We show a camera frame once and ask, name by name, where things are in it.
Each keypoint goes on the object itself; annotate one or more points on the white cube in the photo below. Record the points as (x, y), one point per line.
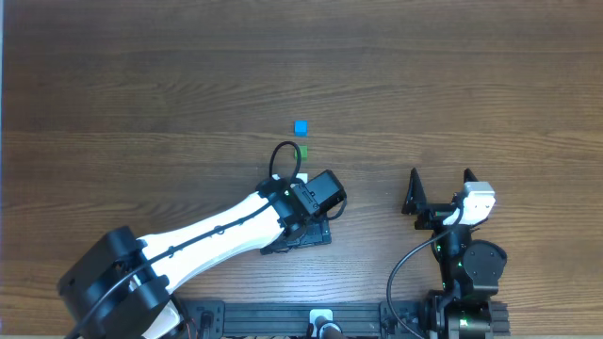
(302, 177)

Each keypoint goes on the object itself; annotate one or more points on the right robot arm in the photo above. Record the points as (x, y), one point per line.
(485, 263)

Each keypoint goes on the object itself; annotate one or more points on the mounting rail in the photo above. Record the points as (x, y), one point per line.
(273, 319)

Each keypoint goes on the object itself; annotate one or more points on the green cube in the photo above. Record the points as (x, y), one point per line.
(304, 151)

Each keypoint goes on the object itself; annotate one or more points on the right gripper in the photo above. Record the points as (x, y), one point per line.
(433, 214)

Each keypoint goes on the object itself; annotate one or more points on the blue cube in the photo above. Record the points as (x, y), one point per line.
(300, 127)

